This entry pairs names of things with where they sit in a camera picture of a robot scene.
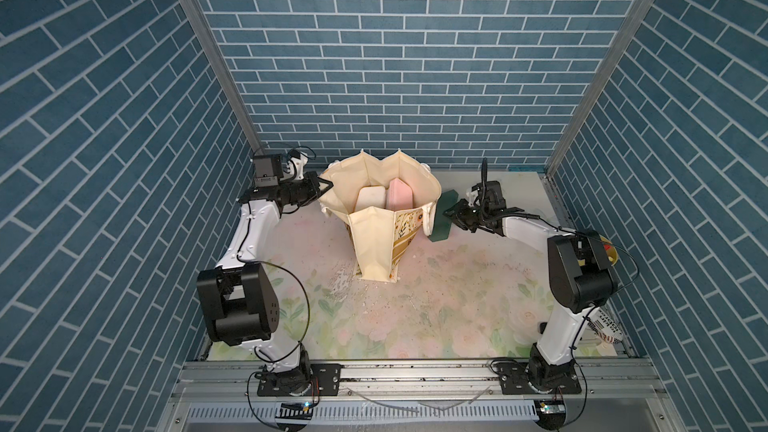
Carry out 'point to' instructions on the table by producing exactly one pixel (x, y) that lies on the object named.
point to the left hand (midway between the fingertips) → (338, 182)
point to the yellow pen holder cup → (611, 251)
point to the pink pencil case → (398, 195)
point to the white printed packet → (604, 326)
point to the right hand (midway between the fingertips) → (447, 213)
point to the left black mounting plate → (324, 383)
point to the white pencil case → (370, 196)
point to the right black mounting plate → (514, 380)
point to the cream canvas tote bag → (380, 237)
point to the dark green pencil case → (441, 226)
